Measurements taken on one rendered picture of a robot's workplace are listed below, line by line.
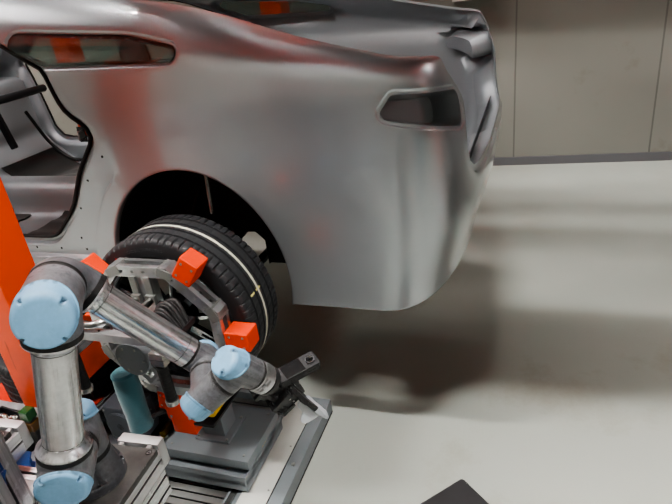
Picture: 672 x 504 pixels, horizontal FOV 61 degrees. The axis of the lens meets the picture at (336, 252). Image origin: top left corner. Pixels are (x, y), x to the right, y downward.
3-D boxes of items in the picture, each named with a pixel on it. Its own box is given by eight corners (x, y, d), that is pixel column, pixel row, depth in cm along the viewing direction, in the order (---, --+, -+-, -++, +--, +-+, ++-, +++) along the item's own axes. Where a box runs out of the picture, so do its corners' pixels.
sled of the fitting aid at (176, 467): (283, 429, 257) (280, 413, 253) (249, 493, 227) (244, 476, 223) (189, 415, 273) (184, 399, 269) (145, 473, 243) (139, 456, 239)
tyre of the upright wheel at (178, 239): (277, 373, 233) (281, 232, 200) (252, 413, 213) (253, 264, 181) (138, 333, 248) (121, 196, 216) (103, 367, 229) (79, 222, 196)
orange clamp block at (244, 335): (237, 337, 197) (260, 339, 194) (226, 350, 190) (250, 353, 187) (233, 320, 194) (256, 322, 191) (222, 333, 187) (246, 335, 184)
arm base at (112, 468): (104, 505, 137) (91, 475, 133) (53, 496, 142) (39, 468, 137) (138, 457, 150) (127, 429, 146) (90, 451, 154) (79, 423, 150)
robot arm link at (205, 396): (201, 399, 137) (234, 370, 136) (203, 431, 127) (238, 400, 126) (177, 382, 133) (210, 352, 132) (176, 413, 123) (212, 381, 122)
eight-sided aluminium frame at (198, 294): (248, 392, 206) (217, 261, 182) (240, 405, 201) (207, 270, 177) (125, 376, 224) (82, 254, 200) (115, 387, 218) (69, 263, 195)
